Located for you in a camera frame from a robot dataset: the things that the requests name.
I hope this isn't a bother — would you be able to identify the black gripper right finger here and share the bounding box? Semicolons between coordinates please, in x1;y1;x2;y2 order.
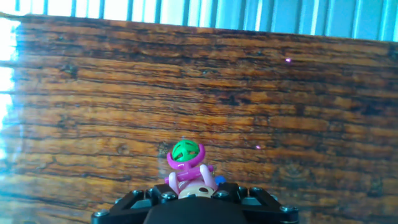
213;182;300;224

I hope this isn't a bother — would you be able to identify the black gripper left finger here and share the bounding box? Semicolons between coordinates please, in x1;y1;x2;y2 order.
91;184;179;224

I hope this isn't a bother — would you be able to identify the pink toy figure green ball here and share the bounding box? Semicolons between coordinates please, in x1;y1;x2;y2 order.
164;139;227;199

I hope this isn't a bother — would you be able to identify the wood grain mat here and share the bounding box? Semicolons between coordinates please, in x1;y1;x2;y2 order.
0;12;398;224

